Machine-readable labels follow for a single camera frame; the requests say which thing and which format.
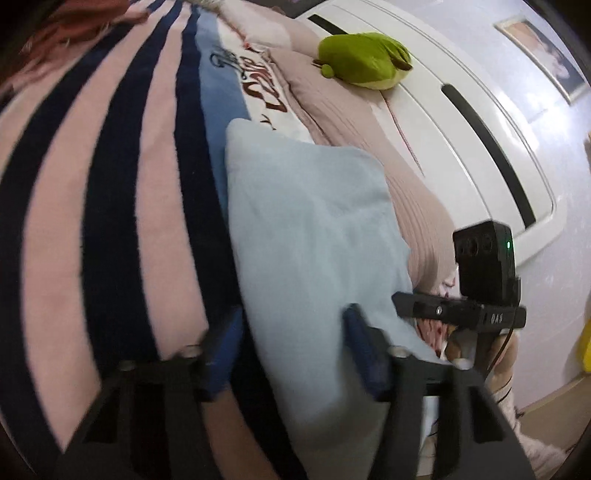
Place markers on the light blue garment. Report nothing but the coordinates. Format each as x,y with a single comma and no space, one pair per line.
314,230

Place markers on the person's right hand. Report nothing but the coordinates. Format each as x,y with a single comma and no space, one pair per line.
456,351

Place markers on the dark red garment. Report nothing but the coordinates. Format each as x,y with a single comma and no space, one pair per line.
69,27

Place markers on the pink knit pillow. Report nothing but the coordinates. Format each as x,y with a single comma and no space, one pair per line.
369,138

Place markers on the person's right forearm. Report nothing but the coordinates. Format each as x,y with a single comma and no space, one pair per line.
505,378

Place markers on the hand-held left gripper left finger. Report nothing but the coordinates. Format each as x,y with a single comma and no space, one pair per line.
226,355

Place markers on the yellow box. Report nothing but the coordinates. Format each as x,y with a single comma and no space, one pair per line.
582,350

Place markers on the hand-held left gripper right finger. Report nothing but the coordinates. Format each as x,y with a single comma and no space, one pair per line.
364,355

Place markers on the striped blanket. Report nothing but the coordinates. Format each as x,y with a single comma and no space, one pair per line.
115,184

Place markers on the green plush toy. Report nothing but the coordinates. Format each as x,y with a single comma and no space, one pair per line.
360,60

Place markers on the pink and white pillow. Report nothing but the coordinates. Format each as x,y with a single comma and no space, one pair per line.
268,23

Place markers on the framed wall photo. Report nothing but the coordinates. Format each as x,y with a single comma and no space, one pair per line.
545,55

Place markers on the white bed headboard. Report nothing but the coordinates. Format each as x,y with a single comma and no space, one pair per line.
461,138

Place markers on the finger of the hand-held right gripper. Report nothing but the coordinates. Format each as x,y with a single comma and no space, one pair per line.
418,305

